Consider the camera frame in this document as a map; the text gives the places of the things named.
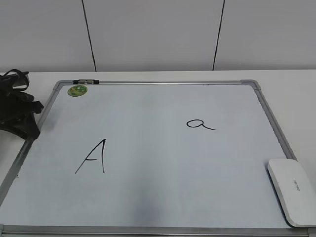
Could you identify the black marker clip holder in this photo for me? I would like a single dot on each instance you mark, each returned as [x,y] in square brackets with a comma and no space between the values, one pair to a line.
[86,81]

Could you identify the green round magnet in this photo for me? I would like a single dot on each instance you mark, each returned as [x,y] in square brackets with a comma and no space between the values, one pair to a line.
[77,90]

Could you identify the white whiteboard eraser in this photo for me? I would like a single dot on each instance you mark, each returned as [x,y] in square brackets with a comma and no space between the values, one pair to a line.
[294,191]

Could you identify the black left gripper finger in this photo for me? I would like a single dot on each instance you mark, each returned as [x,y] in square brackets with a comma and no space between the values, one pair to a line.
[25,127]

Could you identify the white framed whiteboard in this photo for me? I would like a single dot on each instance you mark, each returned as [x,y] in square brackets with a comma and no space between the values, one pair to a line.
[150,159]

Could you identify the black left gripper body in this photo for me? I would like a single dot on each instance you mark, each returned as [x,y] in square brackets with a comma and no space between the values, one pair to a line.
[14,101]

